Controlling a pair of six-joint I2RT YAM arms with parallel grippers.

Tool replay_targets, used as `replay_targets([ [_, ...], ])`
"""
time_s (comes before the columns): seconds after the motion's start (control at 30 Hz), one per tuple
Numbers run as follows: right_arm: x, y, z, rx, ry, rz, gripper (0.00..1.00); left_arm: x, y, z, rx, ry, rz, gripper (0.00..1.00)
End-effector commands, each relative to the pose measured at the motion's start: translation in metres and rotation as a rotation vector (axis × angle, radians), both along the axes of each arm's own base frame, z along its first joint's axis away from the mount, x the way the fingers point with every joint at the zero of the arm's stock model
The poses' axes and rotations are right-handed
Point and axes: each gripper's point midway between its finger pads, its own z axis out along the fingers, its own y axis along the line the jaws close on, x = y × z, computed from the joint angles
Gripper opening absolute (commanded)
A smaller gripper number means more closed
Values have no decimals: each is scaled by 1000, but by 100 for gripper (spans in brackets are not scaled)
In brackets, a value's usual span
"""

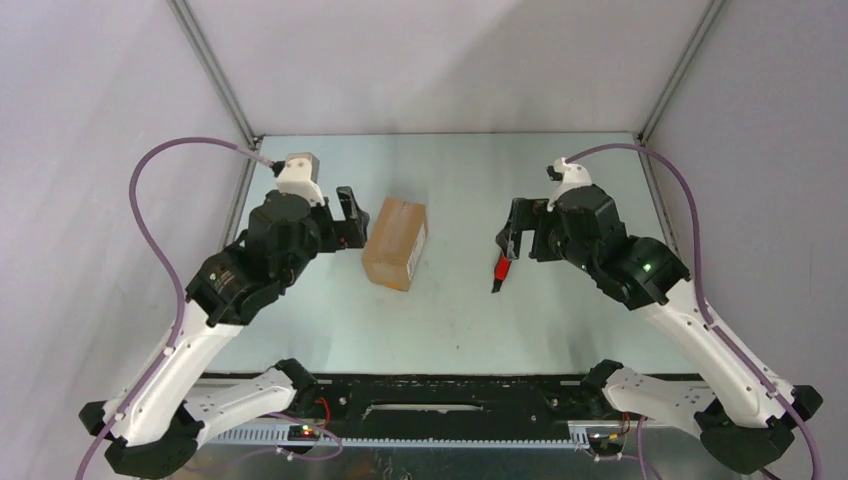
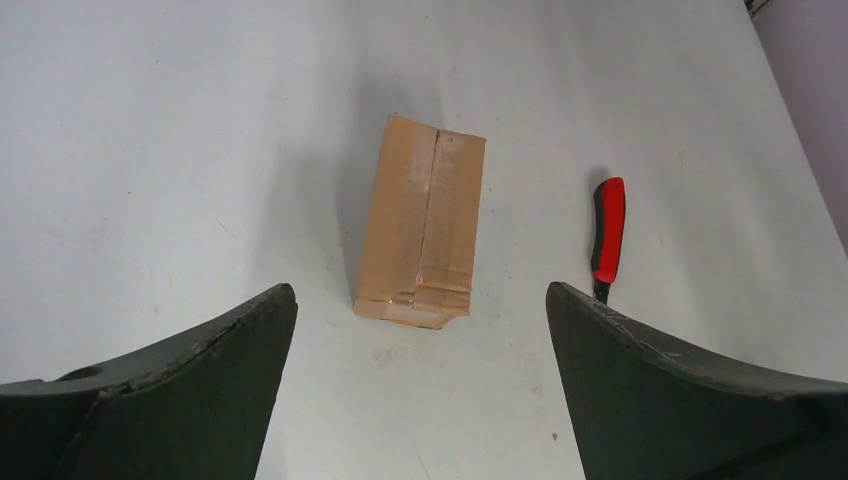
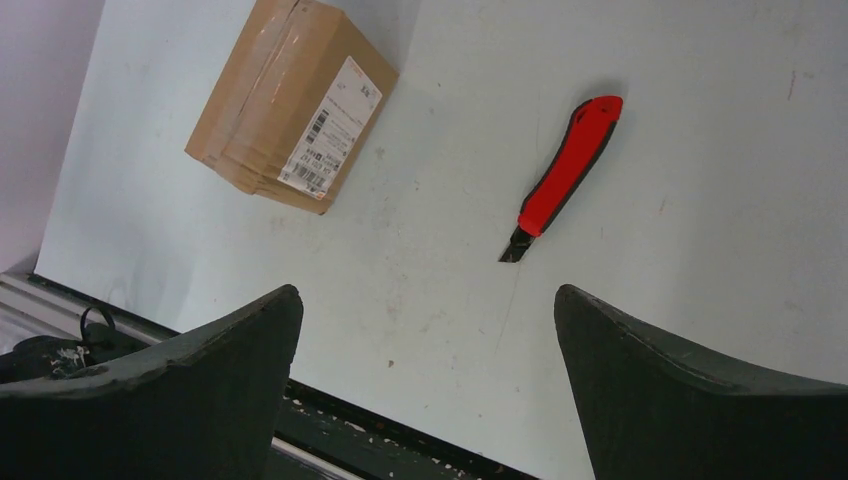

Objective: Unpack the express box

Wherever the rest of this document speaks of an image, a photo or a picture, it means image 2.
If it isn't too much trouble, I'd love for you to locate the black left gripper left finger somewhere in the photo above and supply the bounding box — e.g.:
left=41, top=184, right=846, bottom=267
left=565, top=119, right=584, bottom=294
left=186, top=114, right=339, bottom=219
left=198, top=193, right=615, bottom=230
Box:
left=1, top=284, right=298, bottom=479

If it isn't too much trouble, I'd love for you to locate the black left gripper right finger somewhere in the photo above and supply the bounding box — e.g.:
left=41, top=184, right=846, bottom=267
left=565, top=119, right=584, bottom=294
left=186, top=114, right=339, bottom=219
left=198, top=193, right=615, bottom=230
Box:
left=546, top=282, right=847, bottom=479

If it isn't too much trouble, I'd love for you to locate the brown cardboard express box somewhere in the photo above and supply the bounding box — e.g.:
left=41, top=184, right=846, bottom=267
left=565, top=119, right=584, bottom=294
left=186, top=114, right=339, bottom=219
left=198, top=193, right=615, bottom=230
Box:
left=353, top=115, right=486, bottom=330

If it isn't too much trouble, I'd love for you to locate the red black utility knife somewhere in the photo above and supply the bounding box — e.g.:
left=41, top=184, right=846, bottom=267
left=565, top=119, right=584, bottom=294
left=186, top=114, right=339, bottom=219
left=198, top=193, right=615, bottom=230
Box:
left=590, top=177, right=626, bottom=304

